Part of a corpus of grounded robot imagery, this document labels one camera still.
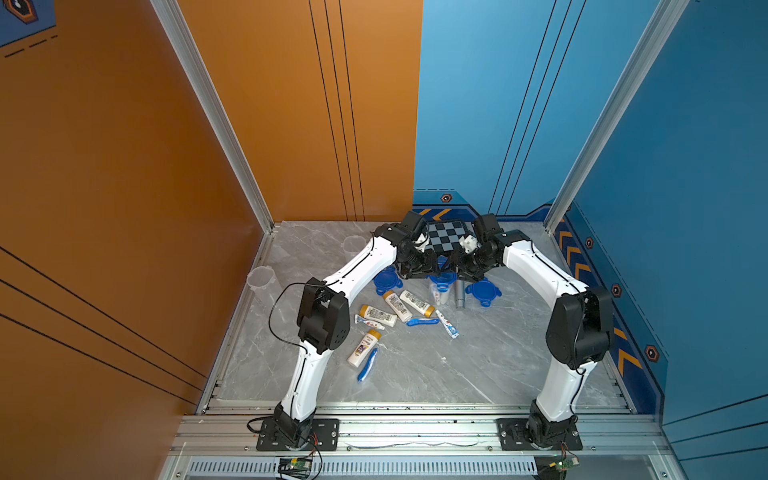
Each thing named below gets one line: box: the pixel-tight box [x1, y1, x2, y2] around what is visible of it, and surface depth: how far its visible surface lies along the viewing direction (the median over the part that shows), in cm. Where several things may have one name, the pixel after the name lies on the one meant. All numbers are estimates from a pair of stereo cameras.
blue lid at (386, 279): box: [373, 266, 403, 296], surface depth 104 cm
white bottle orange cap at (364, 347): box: [347, 329, 382, 368], surface depth 88 cm
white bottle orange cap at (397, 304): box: [383, 290, 413, 323], surface depth 96 cm
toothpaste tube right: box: [435, 309, 460, 339], surface depth 93 cm
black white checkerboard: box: [424, 220, 475, 252], surface depth 114 cm
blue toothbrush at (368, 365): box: [357, 348, 379, 382], surface depth 85 cm
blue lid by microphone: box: [465, 277, 502, 307], surface depth 102 cm
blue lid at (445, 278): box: [426, 272, 458, 285], surface depth 89 cm
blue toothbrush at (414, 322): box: [406, 319, 441, 327], surface depth 94 cm
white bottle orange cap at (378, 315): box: [359, 305, 397, 327], surface depth 94 cm
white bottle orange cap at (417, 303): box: [399, 289, 436, 318], surface depth 97 cm
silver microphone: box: [455, 279, 465, 309], surface depth 99 cm
